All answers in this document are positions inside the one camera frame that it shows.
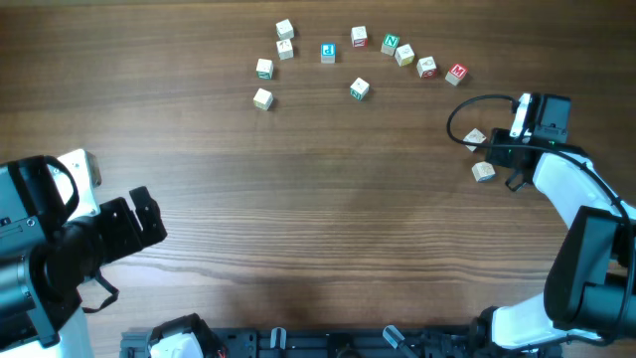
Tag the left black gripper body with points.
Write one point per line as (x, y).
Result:
(117, 225)

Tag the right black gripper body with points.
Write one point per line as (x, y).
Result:
(502, 157)

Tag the red letter U block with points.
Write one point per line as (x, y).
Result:
(483, 171)

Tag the wooden block with picture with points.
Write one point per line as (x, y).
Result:
(475, 136)

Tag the wooden block green letter side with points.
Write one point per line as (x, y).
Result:
(359, 88)

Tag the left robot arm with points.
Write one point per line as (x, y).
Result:
(53, 239)

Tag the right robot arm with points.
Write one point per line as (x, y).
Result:
(589, 294)

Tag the red letter M block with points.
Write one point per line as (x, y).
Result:
(456, 74)

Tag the wooden block red picture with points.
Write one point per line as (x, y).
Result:
(426, 67)

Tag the wooden block yellow edge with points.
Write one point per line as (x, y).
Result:
(404, 55)

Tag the wooden block yellow side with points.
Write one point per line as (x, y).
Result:
(263, 99)

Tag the green letter N block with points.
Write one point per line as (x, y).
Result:
(389, 44)

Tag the wooden block red side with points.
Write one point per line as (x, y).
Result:
(359, 37)

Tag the wooden block with drawing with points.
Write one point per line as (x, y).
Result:
(284, 49)

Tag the blue letter P block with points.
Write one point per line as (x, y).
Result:
(328, 53)

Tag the plain wooden block top-left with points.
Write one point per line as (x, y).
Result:
(284, 30)

